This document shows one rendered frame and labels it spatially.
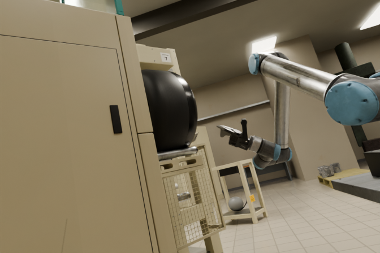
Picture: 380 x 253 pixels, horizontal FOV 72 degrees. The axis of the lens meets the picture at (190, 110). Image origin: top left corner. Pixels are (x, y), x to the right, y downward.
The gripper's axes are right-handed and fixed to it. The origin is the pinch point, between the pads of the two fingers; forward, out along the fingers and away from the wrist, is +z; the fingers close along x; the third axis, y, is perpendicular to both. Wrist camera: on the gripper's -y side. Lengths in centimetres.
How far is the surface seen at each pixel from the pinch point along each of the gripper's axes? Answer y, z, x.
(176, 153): 21.0, 16.3, -12.8
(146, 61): -16, 67, 44
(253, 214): 127, -88, 169
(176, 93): -9.6, 28.4, -8.8
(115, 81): -18, 33, -81
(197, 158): 20.9, 4.5, -6.7
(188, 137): 11.7, 13.8, -6.5
